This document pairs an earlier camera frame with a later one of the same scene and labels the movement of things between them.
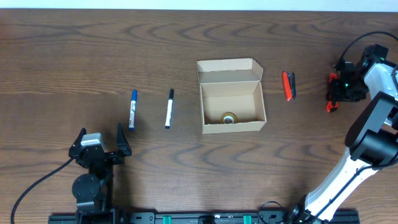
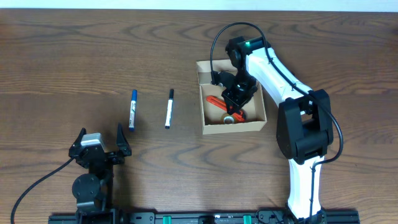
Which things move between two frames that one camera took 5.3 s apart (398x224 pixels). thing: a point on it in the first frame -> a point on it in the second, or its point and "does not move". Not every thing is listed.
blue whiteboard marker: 132,111 does not move
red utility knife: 330,107 -> 237,116
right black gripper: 337,91 -> 236,99
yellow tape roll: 229,117 does not move
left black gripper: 101,156 does not move
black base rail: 298,216 does not move
